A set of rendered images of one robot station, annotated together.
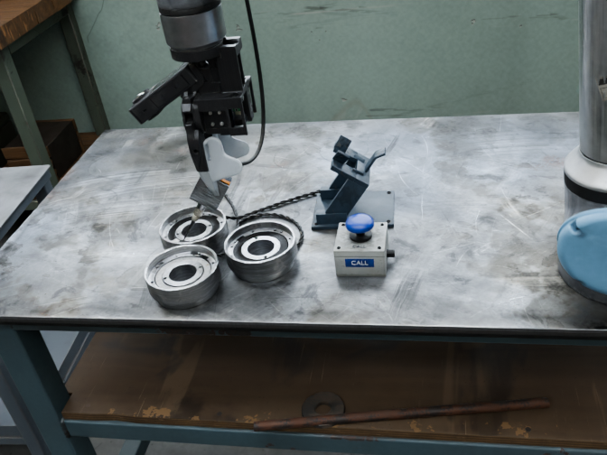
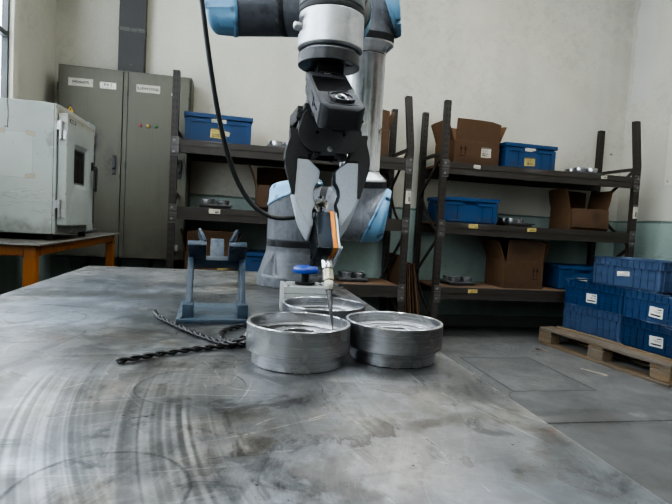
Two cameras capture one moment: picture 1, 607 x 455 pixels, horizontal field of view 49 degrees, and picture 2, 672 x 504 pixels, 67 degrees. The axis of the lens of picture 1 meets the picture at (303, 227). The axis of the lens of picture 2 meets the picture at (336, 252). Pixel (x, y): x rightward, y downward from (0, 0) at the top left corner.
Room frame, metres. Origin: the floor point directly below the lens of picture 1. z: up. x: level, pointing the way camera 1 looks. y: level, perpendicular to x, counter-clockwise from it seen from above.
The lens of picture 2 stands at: (1.06, 0.64, 0.94)
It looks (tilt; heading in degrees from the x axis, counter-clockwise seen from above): 3 degrees down; 245
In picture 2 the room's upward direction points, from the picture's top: 3 degrees clockwise
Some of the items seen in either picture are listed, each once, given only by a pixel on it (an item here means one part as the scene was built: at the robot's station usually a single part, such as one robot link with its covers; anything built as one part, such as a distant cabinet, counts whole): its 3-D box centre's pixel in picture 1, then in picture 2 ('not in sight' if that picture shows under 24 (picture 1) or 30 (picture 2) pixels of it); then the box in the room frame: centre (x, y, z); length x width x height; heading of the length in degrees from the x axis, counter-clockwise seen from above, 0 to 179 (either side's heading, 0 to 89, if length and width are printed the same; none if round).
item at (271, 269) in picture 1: (261, 252); (323, 318); (0.80, 0.07, 0.82); 0.10 x 0.10 x 0.04
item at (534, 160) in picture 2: not in sight; (518, 159); (-2.38, -2.85, 1.61); 0.52 x 0.38 x 0.22; 169
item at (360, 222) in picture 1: (360, 233); (305, 281); (0.77, -0.08, 0.85); 0.04 x 0.04 x 0.05
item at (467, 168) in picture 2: not in sight; (523, 226); (-2.48, -2.83, 1.00); 1.92 x 0.57 x 2.00; 166
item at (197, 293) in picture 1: (183, 277); (393, 338); (0.77, 0.18, 0.82); 0.10 x 0.10 x 0.04
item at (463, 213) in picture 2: not in sight; (461, 210); (-1.88, -2.98, 1.11); 0.52 x 0.38 x 0.22; 166
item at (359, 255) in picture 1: (365, 247); (304, 296); (0.77, -0.08, 0.82); 0.08 x 0.07 x 0.05; 76
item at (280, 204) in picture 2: not in sight; (297, 209); (0.67, -0.40, 0.97); 0.13 x 0.12 x 0.14; 148
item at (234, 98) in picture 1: (212, 87); (324, 110); (0.83, 0.09, 1.07); 0.09 x 0.08 x 0.12; 79
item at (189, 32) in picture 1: (194, 24); (327, 38); (0.83, 0.10, 1.15); 0.08 x 0.08 x 0.05
